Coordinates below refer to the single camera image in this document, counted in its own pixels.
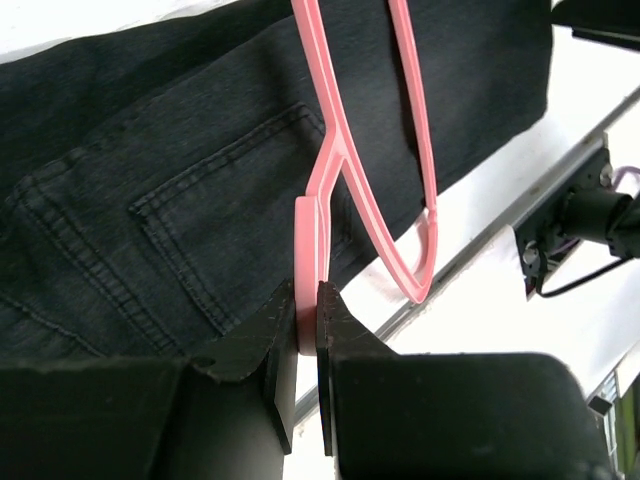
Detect aluminium rail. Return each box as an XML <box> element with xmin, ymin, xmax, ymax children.
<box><xmin>294</xmin><ymin>84</ymin><xmax>640</xmax><ymax>426</ymax></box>

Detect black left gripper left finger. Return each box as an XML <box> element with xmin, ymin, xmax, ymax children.
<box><xmin>1</xmin><ymin>281</ymin><xmax>297</xmax><ymax>479</ymax></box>

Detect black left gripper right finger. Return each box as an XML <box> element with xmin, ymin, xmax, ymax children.
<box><xmin>316</xmin><ymin>282</ymin><xmax>615</xmax><ymax>479</ymax></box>

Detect black denim trousers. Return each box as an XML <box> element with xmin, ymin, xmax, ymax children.
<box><xmin>1</xmin><ymin>0</ymin><xmax>552</xmax><ymax>359</ymax></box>

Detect pink plastic hanger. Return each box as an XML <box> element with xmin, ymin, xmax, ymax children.
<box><xmin>292</xmin><ymin>1</ymin><xmax>438</xmax><ymax>356</ymax></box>

